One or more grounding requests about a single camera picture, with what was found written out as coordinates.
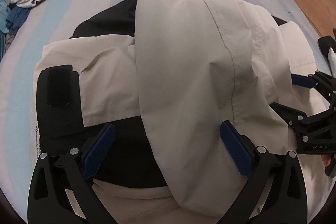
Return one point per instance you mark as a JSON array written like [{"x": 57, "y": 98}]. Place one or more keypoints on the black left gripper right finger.
[{"x": 275, "y": 188}]

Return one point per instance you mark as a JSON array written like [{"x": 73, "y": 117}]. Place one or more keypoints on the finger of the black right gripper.
[
  {"x": 321, "y": 82},
  {"x": 314, "y": 134}
]

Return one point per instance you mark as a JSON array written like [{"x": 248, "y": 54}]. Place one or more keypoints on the black and white sock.
[{"x": 327, "y": 46}]

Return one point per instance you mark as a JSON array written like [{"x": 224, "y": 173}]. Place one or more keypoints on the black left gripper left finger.
[{"x": 61, "y": 186}]

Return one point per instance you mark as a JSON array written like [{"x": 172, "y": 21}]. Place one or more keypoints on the teal clothes pile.
[{"x": 11, "y": 22}]

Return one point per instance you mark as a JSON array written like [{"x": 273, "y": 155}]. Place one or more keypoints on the striped pastel bed sheet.
[{"x": 55, "y": 20}]

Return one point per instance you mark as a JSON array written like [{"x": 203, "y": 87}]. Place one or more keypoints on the beige jacket with black lining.
[{"x": 167, "y": 74}]

